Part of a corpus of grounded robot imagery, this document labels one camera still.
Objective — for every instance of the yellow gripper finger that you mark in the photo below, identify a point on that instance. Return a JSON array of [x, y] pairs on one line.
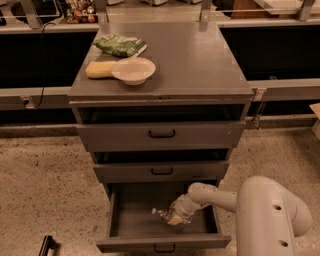
[[175, 220]]

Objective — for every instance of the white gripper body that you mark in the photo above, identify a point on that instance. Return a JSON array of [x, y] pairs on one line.
[[177, 209]]

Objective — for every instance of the clear plastic water bottle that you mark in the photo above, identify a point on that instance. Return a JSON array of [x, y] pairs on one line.
[[165, 214]]

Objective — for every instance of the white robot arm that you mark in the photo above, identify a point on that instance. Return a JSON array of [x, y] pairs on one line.
[[268, 216]]

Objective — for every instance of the grey bottom drawer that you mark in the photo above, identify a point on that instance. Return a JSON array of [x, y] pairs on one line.
[[133, 227]]

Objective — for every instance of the grey drawer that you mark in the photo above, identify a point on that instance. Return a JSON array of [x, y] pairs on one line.
[[146, 128], [161, 166], [133, 227]]

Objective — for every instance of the grey middle drawer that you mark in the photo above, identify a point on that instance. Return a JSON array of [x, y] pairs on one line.
[[161, 166]]

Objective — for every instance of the grey top drawer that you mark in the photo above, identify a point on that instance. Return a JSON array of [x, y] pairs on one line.
[[146, 128]]

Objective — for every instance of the grey drawer cabinet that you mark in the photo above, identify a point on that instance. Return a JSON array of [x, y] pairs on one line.
[[194, 67]]

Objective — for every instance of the black object on floor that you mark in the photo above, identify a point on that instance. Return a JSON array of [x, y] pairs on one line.
[[47, 244]]

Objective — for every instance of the white bowl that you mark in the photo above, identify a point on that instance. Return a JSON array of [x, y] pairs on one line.
[[133, 71]]

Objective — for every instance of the yellow sponge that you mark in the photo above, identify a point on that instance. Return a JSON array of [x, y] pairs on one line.
[[97, 70]]

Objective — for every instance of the green chip bag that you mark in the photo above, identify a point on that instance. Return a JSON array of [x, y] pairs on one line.
[[120, 46]]

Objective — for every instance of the colourful items on shelf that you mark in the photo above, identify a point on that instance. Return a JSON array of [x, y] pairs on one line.
[[81, 11]]

